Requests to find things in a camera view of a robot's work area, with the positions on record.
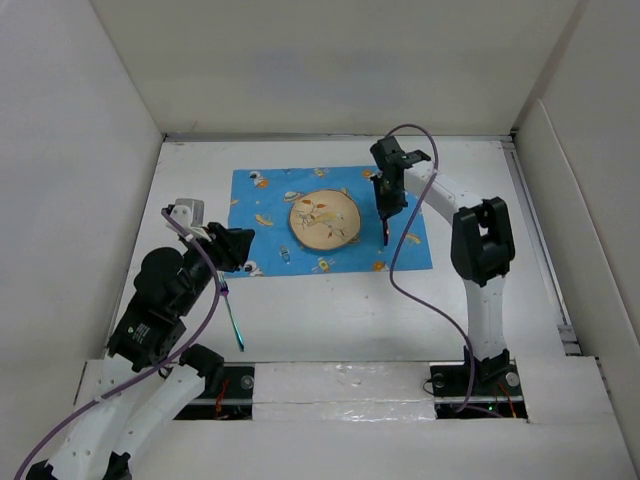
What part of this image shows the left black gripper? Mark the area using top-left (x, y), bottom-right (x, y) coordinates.
top-left (175, 220), bottom-right (254, 314)

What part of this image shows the iridescent knife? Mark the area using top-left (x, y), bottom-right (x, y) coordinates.
top-left (382, 217), bottom-right (390, 247)

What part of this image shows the iridescent fork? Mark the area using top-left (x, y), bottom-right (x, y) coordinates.
top-left (218, 273), bottom-right (246, 352)

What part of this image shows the round bird-pattern plate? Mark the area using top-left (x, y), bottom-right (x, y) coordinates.
top-left (288, 189), bottom-right (362, 251)

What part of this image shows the blue space-print cloth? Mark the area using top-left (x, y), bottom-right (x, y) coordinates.
top-left (228, 166), bottom-right (432, 277)

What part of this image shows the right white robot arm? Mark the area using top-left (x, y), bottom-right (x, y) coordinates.
top-left (370, 136), bottom-right (515, 394)

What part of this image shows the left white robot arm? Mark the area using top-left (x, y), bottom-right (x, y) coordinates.
top-left (15, 220), bottom-right (255, 479)

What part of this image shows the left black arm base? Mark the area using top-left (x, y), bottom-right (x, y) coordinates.
top-left (175, 363), bottom-right (255, 421)

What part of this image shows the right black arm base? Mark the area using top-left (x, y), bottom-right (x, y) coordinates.
top-left (422, 349), bottom-right (528, 420)

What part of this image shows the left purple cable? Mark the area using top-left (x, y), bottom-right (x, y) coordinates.
top-left (13, 207), bottom-right (224, 480)

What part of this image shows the purple cable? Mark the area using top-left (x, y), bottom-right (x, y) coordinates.
top-left (382, 123), bottom-right (476, 414)
top-left (13, 207), bottom-right (224, 480)

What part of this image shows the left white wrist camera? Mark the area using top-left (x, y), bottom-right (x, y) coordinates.
top-left (165, 198), bottom-right (211, 241)

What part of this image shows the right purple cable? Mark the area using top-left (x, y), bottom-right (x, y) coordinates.
top-left (382, 123), bottom-right (476, 414)

